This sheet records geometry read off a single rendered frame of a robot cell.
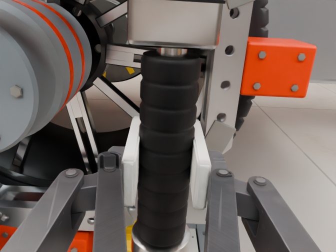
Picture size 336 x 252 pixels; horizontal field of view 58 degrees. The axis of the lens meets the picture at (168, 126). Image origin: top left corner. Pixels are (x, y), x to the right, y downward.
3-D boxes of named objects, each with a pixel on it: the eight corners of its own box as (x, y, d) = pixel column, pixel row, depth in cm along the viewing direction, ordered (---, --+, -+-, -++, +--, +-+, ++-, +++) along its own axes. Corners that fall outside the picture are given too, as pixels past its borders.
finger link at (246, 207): (213, 194, 15) (273, 197, 15) (203, 149, 20) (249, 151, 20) (210, 219, 15) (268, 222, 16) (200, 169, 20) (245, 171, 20)
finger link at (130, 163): (134, 207, 17) (121, 207, 17) (141, 152, 24) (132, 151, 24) (135, 161, 16) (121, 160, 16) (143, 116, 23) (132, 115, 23)
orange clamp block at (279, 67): (228, 82, 47) (285, 85, 47) (240, 96, 40) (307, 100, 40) (234, 35, 45) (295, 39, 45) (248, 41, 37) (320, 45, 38)
